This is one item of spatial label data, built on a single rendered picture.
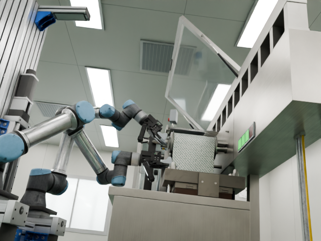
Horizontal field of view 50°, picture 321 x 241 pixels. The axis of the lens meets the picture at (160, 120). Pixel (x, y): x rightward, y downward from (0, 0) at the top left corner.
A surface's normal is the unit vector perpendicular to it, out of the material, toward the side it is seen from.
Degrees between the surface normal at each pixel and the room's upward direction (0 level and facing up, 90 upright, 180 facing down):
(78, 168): 90
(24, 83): 90
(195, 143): 90
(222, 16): 180
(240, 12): 180
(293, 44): 90
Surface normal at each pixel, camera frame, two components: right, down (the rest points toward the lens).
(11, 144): 0.58, -0.18
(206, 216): 0.07, -0.38
